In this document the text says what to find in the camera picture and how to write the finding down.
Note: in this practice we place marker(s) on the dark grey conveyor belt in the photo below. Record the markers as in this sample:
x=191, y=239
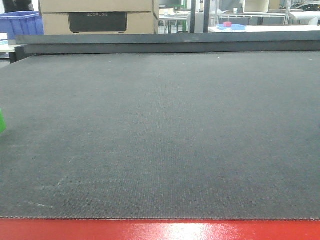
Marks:
x=221, y=136

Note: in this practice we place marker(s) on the small red block far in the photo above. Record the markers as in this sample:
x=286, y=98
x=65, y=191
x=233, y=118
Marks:
x=227, y=24

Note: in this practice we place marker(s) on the green block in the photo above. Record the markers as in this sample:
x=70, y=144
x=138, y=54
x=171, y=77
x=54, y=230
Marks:
x=3, y=125

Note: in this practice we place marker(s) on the blue plastic bin far left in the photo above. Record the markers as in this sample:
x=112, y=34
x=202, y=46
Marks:
x=21, y=23

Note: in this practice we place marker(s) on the red conveyor front edge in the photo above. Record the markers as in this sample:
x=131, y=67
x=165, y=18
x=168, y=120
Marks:
x=67, y=229

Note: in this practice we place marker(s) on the shallow blue tray far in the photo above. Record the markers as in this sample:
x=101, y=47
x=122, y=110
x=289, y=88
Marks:
x=233, y=27

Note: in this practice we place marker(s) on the cardboard box with black label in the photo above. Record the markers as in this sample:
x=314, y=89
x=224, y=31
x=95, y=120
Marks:
x=90, y=17

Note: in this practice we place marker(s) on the black conveyor back rail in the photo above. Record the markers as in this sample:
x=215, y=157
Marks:
x=216, y=42

